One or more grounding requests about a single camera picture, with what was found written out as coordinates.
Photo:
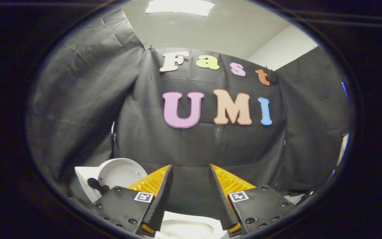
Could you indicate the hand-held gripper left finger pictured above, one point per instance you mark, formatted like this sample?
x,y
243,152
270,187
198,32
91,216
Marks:
x,y
161,202

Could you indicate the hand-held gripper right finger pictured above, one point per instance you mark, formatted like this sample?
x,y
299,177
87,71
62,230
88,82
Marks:
x,y
219,199

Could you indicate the white toilet lid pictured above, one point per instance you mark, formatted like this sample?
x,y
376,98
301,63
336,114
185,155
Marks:
x,y
121,172

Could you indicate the white toilet bowl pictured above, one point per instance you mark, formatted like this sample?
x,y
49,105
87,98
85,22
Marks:
x,y
217,227

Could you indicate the black backdrop cloth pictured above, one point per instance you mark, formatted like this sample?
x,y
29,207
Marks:
x,y
211,146

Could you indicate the ceiling light panel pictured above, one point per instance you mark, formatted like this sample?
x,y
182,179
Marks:
x,y
179,6

